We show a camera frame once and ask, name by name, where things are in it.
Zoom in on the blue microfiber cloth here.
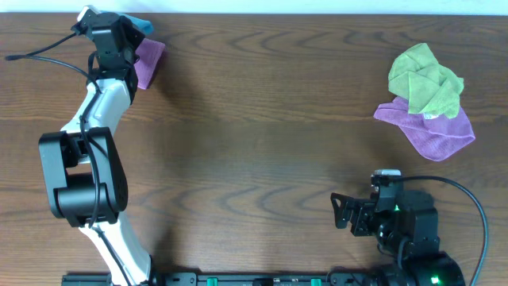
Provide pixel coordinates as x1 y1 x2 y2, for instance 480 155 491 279
120 14 154 36

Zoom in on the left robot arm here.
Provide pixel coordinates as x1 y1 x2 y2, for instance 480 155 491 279
38 6 161 285

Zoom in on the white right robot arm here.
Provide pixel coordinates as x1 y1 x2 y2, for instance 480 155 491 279
330 191 465 286

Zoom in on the crumpled purple cloth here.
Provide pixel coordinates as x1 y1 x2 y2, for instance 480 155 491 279
373 97 475 161

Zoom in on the green microfiber cloth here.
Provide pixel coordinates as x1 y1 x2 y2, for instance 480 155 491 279
388 43 464 119

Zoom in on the folded purple cloth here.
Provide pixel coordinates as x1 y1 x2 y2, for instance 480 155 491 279
134 38 166 90

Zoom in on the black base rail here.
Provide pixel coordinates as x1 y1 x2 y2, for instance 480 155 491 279
61 271 378 286

